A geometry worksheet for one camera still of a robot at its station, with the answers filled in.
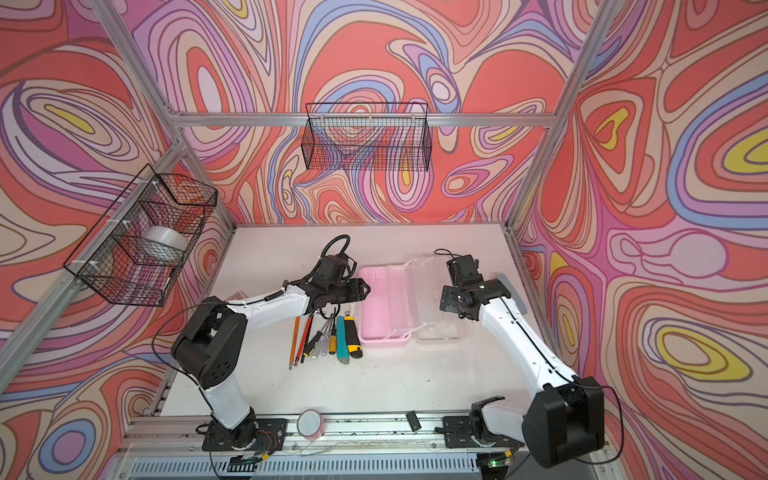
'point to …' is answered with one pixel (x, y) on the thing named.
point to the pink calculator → (239, 295)
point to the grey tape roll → (166, 236)
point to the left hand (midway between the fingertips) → (368, 288)
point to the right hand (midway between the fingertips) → (465, 308)
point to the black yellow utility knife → (352, 338)
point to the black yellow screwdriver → (313, 342)
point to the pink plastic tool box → (403, 306)
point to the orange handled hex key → (294, 342)
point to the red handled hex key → (303, 340)
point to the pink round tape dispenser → (311, 424)
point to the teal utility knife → (342, 346)
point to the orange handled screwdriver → (332, 345)
